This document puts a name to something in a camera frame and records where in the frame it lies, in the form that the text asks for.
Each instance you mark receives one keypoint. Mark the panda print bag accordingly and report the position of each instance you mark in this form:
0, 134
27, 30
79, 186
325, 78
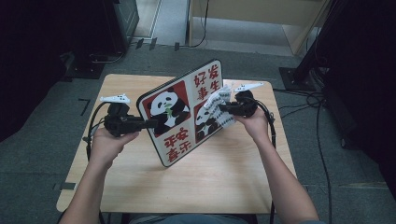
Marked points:
174, 124

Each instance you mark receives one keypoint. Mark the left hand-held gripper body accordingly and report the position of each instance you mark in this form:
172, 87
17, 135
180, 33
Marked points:
120, 123

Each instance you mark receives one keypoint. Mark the light wooden cabinet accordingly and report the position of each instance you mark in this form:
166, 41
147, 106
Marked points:
258, 12

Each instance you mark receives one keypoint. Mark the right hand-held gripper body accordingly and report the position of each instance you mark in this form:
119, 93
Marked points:
244, 104

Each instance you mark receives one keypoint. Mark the black stand base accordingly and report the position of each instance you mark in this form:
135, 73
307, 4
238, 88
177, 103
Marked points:
295, 79

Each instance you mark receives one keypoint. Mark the person's left hand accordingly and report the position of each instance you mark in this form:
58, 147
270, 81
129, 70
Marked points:
106, 146

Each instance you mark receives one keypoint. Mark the person's blue trousers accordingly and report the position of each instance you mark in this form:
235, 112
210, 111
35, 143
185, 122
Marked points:
190, 219

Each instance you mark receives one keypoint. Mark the person's right hand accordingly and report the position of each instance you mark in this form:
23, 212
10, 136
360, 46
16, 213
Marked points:
257, 124

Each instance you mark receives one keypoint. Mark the white patterned cloth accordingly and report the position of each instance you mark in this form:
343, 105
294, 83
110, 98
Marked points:
219, 109

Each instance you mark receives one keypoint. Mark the dark cabinet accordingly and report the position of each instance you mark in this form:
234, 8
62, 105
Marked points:
118, 25

